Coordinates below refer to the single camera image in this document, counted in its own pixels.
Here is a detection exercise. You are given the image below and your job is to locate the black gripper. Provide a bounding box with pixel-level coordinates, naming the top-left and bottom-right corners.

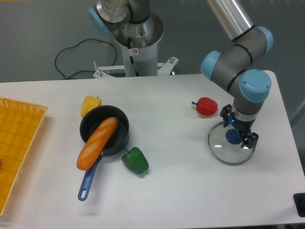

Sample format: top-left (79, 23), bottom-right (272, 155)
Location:
top-left (220, 104), bottom-right (259, 149)

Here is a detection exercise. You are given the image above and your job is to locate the glass lid blue knob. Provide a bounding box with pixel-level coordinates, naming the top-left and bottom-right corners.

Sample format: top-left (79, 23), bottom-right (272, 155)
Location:
top-left (207, 122), bottom-right (255, 166)

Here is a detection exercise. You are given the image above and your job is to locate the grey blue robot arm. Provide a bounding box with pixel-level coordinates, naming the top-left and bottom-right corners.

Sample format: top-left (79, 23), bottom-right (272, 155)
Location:
top-left (88, 0), bottom-right (274, 148)

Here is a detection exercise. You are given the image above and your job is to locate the red toy bell pepper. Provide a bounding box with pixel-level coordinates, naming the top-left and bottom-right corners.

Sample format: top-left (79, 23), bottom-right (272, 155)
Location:
top-left (191, 97), bottom-right (218, 116)

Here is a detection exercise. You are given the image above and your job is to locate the black object table corner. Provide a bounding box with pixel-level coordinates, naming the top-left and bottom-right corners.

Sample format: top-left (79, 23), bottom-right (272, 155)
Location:
top-left (293, 193), bottom-right (305, 218)

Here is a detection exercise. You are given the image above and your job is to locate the green toy bell pepper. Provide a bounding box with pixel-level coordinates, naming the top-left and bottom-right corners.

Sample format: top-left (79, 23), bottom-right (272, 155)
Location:
top-left (121, 147), bottom-right (149, 174)

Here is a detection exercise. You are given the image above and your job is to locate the orange toy baguette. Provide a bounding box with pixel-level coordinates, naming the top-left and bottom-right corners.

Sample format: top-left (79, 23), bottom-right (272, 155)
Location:
top-left (76, 116), bottom-right (119, 170)

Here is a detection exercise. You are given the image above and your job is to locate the yellow toy bell pepper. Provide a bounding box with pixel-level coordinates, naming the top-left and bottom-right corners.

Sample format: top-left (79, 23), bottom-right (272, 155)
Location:
top-left (81, 95), bottom-right (102, 118)

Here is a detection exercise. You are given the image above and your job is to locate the orange plastic basket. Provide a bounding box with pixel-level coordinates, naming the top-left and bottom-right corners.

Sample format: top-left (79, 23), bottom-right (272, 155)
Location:
top-left (0, 97), bottom-right (48, 215)

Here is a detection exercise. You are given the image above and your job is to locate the white metal base frame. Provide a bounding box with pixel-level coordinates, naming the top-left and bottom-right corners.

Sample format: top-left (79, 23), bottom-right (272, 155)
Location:
top-left (93, 56), bottom-right (179, 79)

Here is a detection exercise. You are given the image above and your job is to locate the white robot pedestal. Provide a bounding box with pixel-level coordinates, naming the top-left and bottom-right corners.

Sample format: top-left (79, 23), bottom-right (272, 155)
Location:
top-left (112, 12), bottom-right (164, 77)

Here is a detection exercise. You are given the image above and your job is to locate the dark pot blue handle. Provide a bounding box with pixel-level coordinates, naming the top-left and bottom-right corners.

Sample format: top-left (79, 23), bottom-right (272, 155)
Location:
top-left (76, 105), bottom-right (129, 201)

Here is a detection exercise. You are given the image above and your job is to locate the black floor cable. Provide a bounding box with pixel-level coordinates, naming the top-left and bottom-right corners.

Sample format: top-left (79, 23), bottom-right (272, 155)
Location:
top-left (54, 38), bottom-right (118, 80)

